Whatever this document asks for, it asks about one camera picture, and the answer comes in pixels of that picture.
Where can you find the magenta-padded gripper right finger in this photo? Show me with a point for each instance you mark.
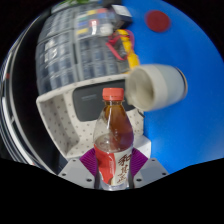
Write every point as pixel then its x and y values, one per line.
pixel 151 173

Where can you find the dark labelled box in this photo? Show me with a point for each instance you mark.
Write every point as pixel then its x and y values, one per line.
pixel 121 13

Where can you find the flat round red coaster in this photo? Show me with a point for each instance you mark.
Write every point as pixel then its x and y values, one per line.
pixel 157 21

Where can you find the white and grey mug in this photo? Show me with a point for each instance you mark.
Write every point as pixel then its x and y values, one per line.
pixel 160 85

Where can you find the yellow multimeter with red leads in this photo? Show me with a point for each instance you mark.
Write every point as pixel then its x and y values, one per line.
pixel 128 50

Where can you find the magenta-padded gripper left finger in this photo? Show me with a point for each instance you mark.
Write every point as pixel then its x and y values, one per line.
pixel 75 173

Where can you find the red-capped clear drink bottle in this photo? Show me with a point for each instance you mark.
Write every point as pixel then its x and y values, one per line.
pixel 113 146

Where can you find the white polka-dot fabric bin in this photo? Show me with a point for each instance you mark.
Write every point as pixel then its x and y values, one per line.
pixel 63 123

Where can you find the clear box with coloured parts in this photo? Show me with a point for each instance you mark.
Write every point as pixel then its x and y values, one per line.
pixel 91 21

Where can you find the black upright zip case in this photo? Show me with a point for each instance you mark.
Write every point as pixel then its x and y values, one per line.
pixel 86 103

